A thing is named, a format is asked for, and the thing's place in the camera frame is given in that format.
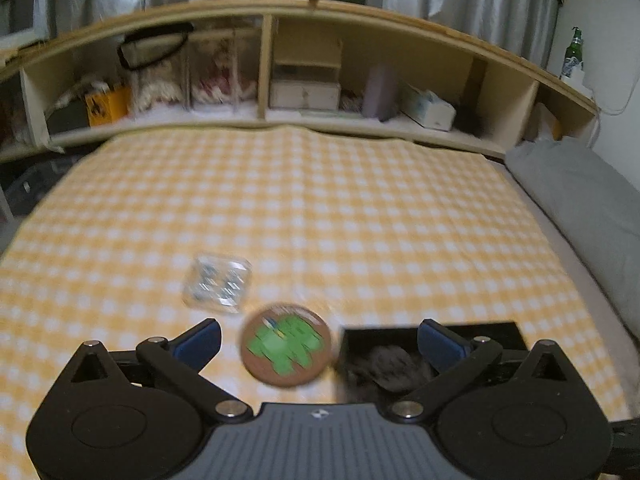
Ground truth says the white power strip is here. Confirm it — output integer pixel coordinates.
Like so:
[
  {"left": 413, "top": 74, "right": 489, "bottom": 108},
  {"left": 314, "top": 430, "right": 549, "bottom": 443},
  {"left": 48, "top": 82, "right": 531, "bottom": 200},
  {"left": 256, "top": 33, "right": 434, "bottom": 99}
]
[{"left": 559, "top": 67, "right": 593, "bottom": 98}]

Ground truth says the doll display case black handle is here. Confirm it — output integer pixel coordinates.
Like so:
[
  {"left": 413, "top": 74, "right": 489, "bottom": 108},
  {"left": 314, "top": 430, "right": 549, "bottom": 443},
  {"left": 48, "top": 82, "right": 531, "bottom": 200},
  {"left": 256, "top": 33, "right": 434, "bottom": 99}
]
[{"left": 117, "top": 25, "right": 193, "bottom": 113}]

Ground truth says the wooden shelf unit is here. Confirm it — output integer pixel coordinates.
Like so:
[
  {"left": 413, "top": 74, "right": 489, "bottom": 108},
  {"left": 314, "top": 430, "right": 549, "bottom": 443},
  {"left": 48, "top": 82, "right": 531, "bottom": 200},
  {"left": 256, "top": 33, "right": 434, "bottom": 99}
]
[{"left": 0, "top": 0, "right": 600, "bottom": 163}]

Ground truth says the white cable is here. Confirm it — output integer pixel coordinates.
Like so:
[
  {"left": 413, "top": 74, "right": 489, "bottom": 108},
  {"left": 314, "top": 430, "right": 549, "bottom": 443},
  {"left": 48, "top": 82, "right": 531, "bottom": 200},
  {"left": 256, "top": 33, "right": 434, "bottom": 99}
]
[{"left": 592, "top": 55, "right": 633, "bottom": 151}]

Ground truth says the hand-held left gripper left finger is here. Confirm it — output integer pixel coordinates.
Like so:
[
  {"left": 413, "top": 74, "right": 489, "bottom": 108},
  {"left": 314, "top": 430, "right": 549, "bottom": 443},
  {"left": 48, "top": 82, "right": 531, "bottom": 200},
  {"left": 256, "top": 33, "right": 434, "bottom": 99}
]
[{"left": 70, "top": 319, "right": 253, "bottom": 423}]

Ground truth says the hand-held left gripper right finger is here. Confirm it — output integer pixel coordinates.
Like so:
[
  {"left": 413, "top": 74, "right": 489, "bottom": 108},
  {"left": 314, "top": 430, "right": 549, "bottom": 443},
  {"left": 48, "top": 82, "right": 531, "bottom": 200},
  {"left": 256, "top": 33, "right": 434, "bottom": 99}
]
[{"left": 387, "top": 319, "right": 571, "bottom": 423}]

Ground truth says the clear doll display case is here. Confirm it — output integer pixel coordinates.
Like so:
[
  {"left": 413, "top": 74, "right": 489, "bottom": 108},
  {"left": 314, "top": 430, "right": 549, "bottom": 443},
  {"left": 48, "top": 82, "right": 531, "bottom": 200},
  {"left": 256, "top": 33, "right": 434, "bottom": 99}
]
[{"left": 187, "top": 35, "right": 261, "bottom": 108}]

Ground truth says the cork coaster with green print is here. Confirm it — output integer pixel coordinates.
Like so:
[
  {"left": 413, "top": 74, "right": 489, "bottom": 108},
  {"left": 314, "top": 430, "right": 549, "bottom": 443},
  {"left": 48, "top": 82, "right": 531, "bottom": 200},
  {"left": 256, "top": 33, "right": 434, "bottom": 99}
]
[{"left": 240, "top": 302, "right": 332, "bottom": 390}]

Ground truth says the grey pillow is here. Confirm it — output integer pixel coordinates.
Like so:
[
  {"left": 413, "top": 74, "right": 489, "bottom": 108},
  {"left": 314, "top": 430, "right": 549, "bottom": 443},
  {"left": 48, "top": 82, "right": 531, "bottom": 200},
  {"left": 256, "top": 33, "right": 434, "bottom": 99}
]
[{"left": 504, "top": 139, "right": 640, "bottom": 341}]

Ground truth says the black storage box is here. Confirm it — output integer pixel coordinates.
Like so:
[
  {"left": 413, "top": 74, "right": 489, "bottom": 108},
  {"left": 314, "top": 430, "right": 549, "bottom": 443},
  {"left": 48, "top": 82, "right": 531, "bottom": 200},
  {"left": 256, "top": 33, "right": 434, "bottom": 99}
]
[{"left": 339, "top": 321, "right": 528, "bottom": 406}]

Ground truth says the white tissue box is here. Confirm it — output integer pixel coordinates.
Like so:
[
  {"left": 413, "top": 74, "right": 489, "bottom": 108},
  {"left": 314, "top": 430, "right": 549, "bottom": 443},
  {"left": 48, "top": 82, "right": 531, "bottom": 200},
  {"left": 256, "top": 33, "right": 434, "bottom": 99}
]
[{"left": 397, "top": 85, "right": 457, "bottom": 132}]

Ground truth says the yellow checked blanket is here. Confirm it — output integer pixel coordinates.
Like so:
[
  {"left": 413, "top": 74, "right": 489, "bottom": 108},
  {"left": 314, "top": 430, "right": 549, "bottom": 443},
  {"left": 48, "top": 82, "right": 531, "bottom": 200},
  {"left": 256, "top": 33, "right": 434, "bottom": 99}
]
[{"left": 0, "top": 125, "right": 631, "bottom": 480}]

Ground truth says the green glass bottle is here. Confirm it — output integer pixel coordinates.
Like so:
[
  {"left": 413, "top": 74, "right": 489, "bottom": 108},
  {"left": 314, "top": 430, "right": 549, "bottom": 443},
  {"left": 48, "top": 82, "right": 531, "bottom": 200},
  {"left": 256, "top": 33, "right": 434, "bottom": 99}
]
[{"left": 562, "top": 27, "right": 585, "bottom": 81}]

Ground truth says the black shelf box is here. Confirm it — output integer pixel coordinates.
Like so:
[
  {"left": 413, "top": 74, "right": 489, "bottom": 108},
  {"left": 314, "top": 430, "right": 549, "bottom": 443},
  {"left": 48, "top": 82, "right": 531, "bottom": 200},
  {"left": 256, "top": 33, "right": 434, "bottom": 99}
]
[{"left": 45, "top": 97, "right": 91, "bottom": 135}]

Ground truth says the dark brown hair claw clip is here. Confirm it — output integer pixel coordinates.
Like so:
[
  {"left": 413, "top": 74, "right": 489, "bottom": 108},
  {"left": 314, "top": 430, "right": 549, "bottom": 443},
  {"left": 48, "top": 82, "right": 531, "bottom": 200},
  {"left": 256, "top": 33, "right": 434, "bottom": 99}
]
[{"left": 347, "top": 344, "right": 436, "bottom": 403}]

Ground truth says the yellow printed box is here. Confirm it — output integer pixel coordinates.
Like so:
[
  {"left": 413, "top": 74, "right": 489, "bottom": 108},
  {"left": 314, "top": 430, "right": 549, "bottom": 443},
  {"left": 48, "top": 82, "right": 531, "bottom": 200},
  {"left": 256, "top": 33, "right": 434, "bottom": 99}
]
[{"left": 85, "top": 85, "right": 133, "bottom": 127}]

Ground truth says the clear case with false lashes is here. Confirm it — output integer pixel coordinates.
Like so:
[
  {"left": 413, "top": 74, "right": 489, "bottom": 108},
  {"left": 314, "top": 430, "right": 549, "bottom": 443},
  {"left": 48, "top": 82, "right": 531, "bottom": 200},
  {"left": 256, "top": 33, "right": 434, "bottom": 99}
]
[{"left": 181, "top": 252, "right": 252, "bottom": 315}]

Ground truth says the cream paper bag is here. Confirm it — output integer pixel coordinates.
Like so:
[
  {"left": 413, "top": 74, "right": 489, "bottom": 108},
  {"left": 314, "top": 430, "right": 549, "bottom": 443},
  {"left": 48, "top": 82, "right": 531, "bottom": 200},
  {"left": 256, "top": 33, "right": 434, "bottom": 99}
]
[{"left": 532, "top": 102, "right": 563, "bottom": 141}]

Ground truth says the white drawer box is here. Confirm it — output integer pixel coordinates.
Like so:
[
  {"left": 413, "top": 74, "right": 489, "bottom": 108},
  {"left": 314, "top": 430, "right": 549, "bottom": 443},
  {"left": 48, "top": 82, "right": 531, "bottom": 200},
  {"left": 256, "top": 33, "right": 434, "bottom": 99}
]
[{"left": 269, "top": 40, "right": 343, "bottom": 111}]

